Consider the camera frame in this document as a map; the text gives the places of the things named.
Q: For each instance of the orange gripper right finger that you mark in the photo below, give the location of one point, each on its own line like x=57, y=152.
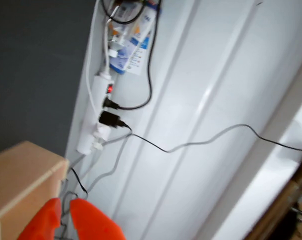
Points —
x=96, y=222

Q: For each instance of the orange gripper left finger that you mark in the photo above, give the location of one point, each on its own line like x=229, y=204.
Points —
x=44, y=222

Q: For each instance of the open wooden box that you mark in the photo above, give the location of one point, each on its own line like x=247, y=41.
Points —
x=21, y=170

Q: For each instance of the white plug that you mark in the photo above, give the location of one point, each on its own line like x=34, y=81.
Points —
x=101, y=131

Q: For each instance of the black power adapter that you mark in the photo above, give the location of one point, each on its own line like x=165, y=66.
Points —
x=108, y=119

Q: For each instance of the black power plug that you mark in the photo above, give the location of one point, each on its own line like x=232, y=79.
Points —
x=109, y=103

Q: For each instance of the white power strip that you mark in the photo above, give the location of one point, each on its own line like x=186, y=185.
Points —
x=98, y=90

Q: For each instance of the blue and white package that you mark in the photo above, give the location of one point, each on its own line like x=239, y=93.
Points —
x=126, y=60

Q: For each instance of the brown wooden furniture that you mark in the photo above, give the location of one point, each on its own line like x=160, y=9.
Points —
x=278, y=207

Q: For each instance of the white and orange package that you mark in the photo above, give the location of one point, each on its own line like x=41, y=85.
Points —
x=144, y=22

